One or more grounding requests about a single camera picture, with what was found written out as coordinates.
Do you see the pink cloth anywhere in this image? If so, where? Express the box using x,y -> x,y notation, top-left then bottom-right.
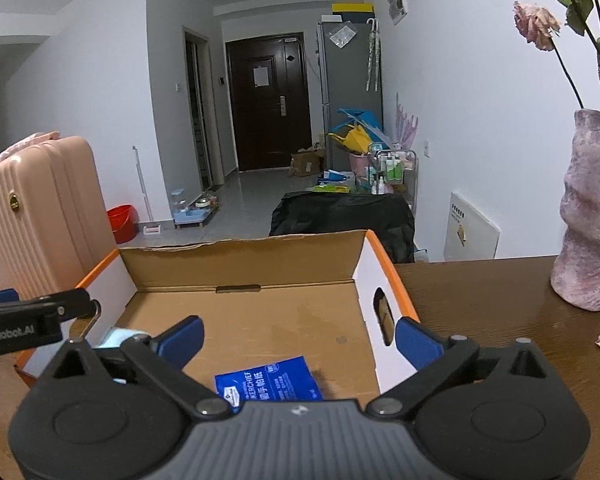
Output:
0,131 -> 61,166

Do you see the blue tissue packet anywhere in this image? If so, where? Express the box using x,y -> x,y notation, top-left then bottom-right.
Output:
214,355 -> 326,414

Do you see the brown cardboard box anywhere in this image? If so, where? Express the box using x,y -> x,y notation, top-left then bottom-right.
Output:
287,149 -> 326,178

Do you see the purple decorative plant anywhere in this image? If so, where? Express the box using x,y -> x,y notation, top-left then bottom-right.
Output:
394,92 -> 420,149

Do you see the bouquet of dried roses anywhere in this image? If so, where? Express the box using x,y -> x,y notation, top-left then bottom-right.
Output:
512,0 -> 600,121

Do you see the clear plastic bag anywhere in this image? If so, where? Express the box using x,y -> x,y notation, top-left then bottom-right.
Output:
327,22 -> 358,48

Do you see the blue pet feeder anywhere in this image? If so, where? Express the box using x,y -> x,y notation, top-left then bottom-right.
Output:
171,189 -> 219,228

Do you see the pink ribbed suitcase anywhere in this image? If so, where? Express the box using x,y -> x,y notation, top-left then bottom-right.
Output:
0,135 -> 119,302

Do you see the red bucket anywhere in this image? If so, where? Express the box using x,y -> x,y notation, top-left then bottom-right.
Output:
106,204 -> 138,245

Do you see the yellow flat box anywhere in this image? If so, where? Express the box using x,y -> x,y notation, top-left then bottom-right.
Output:
331,2 -> 376,15

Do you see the metal trolley cart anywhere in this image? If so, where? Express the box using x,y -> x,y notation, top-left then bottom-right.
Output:
367,149 -> 420,211

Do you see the mauve textured vase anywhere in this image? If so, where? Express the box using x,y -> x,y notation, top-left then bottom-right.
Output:
550,107 -> 600,313

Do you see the blue folding stool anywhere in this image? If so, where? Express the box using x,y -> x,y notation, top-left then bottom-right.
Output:
328,106 -> 386,143

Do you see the black bag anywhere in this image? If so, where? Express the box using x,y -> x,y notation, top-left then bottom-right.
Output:
269,191 -> 416,263

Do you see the pink bucket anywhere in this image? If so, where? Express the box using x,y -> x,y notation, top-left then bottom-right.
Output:
349,152 -> 376,178

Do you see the white folded umbrella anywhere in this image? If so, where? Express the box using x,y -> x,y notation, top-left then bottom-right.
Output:
365,17 -> 383,92

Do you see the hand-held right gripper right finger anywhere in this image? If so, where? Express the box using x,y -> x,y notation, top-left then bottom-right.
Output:
367,317 -> 548,421

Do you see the dark brown entrance door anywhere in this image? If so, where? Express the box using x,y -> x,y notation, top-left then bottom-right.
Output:
225,34 -> 313,172

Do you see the grey refrigerator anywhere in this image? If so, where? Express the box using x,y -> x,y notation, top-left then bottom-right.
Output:
316,19 -> 385,171

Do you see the light blue plush ball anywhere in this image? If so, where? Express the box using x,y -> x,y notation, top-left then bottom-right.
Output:
96,329 -> 151,356

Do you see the side doorway frame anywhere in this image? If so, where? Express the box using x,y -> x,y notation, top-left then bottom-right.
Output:
182,26 -> 226,193

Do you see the orange cardboard box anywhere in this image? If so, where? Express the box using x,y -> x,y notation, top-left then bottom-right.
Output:
15,229 -> 421,397

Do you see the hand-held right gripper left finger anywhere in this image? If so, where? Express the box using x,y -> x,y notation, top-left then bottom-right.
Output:
30,315 -> 233,423

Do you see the white mop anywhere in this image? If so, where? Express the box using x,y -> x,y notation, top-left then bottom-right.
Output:
132,146 -> 161,236

